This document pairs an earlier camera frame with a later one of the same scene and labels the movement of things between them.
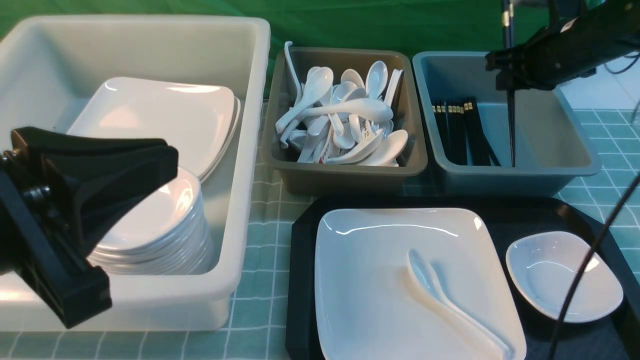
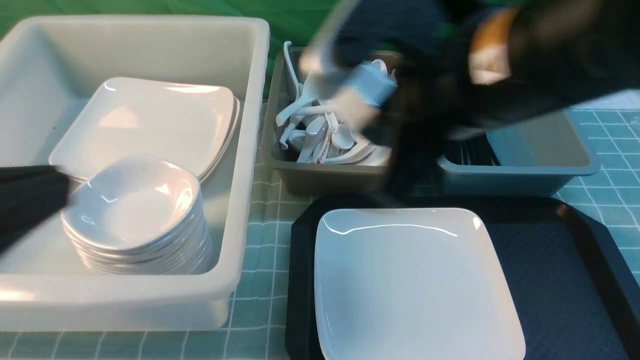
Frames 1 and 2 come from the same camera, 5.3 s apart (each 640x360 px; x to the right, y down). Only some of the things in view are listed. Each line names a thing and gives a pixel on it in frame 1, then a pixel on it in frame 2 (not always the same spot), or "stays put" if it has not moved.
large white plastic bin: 50,66 stays put
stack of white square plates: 202,120 stays put
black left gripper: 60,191 to 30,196
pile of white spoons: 343,122 stays put
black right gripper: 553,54 to 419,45
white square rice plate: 412,284 stays put
